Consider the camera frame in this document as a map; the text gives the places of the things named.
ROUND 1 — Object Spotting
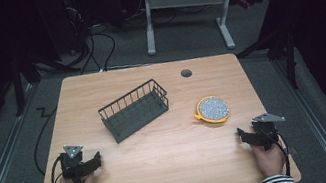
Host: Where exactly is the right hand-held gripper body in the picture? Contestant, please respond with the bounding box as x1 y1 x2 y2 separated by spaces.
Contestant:
249 110 292 153

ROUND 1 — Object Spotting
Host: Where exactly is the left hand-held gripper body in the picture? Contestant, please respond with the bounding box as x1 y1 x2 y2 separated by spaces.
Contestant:
56 141 98 183

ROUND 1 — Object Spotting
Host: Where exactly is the yellow round speckled disc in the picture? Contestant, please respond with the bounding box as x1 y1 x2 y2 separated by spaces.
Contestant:
191 92 233 128

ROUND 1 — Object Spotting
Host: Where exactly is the black floor cable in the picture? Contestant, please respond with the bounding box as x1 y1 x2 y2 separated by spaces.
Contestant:
24 104 71 179

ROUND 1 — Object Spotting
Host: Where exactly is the bundle of black cables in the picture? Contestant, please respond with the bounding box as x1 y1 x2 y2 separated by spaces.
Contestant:
62 0 121 77

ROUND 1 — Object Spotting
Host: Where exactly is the person's right hand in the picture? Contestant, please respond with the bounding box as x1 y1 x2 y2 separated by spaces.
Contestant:
249 137 289 181

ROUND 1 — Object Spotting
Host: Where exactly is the right hand-held gripper black cable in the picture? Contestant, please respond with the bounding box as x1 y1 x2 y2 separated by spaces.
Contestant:
258 122 294 181

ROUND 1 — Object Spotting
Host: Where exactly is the black wire basket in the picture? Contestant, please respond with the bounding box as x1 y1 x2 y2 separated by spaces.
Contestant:
94 76 176 148

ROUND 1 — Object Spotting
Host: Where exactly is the black metal stand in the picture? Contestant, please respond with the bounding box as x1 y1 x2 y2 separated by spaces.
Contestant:
232 23 305 99
5 45 88 118

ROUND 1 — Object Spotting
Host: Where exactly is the grey tape piece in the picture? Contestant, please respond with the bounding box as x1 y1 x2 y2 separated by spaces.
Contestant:
286 144 299 157

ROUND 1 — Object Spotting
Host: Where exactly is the dark round table grommet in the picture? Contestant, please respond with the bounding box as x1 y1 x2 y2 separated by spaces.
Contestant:
180 67 194 80

